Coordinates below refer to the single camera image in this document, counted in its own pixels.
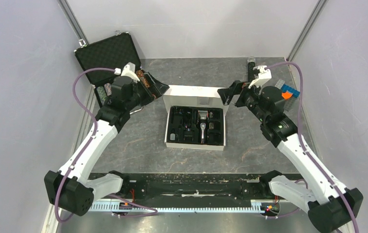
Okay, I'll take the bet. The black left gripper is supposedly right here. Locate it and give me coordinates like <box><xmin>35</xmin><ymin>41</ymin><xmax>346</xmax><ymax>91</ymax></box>
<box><xmin>126</xmin><ymin>71</ymin><xmax>169</xmax><ymax>111</ymax></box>

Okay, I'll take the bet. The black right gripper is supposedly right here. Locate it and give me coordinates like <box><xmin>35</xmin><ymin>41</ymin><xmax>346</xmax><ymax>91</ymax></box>
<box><xmin>217</xmin><ymin>79</ymin><xmax>268</xmax><ymax>123</ymax></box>

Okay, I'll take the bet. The silver clipper blade head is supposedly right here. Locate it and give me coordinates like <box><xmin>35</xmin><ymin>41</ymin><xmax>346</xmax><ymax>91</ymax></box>
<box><xmin>198</xmin><ymin>110</ymin><xmax>208</xmax><ymax>120</ymax></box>

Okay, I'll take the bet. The black hair clipper body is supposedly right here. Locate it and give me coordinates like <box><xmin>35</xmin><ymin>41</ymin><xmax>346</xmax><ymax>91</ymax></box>
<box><xmin>200</xmin><ymin>120</ymin><xmax>207</xmax><ymax>144</ymax></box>

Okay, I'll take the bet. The white clipper kit box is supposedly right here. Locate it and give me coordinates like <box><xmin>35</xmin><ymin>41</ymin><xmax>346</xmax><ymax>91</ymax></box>
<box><xmin>163</xmin><ymin>85</ymin><xmax>228</xmax><ymax>151</ymax></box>

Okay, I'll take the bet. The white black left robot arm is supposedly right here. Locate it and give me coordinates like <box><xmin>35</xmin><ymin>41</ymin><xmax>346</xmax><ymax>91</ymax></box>
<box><xmin>44</xmin><ymin>67</ymin><xmax>170</xmax><ymax>223</ymax></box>

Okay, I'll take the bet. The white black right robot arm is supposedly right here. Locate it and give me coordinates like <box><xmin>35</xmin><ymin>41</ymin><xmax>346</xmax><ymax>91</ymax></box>
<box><xmin>218</xmin><ymin>81</ymin><xmax>363</xmax><ymax>233</ymax></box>

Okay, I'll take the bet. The black glitter tube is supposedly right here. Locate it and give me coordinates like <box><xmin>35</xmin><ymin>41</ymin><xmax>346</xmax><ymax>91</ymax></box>
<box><xmin>247</xmin><ymin>57</ymin><xmax>256</xmax><ymax>82</ymax></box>

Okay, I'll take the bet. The black poker chip case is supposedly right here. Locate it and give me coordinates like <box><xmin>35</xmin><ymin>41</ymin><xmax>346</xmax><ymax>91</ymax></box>
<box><xmin>74</xmin><ymin>32</ymin><xmax>150</xmax><ymax>108</ymax></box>

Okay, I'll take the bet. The black comb in tray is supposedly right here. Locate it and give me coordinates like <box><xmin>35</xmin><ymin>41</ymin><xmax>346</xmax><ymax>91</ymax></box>
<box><xmin>184</xmin><ymin>134</ymin><xmax>194</xmax><ymax>143</ymax></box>

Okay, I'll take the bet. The colourful building block set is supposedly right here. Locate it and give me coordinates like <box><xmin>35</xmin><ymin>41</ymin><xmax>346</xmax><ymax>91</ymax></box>
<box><xmin>275</xmin><ymin>80</ymin><xmax>300</xmax><ymax>111</ymax></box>

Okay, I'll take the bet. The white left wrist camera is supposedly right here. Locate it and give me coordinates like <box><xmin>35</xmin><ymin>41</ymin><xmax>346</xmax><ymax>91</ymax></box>
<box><xmin>114</xmin><ymin>62</ymin><xmax>140</xmax><ymax>83</ymax></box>

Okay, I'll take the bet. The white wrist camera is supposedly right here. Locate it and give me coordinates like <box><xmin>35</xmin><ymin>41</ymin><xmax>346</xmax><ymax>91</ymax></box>
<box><xmin>248</xmin><ymin>65</ymin><xmax>272</xmax><ymax>89</ymax></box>
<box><xmin>114</xmin><ymin>62</ymin><xmax>140</xmax><ymax>83</ymax></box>

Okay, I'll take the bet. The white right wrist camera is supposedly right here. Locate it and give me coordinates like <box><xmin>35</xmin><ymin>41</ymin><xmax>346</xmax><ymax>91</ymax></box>
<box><xmin>248</xmin><ymin>65</ymin><xmax>272</xmax><ymax>89</ymax></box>

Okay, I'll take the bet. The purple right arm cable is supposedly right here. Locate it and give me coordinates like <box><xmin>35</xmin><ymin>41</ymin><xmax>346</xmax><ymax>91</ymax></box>
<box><xmin>266</xmin><ymin>62</ymin><xmax>360</xmax><ymax>233</ymax></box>

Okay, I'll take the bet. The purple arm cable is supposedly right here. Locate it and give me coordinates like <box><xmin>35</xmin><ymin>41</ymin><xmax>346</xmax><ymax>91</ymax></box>
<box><xmin>266</xmin><ymin>62</ymin><xmax>360</xmax><ymax>233</ymax></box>
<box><xmin>54</xmin><ymin>67</ymin><xmax>158</xmax><ymax>224</ymax></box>

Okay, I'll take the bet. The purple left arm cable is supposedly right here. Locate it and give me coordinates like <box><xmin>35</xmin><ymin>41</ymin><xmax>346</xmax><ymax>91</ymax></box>
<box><xmin>54</xmin><ymin>67</ymin><xmax>158</xmax><ymax>224</ymax></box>

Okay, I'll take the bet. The aluminium frame rail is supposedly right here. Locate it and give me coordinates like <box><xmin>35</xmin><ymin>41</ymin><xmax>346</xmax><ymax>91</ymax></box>
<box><xmin>41</xmin><ymin>180</ymin><xmax>310</xmax><ymax>233</ymax></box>

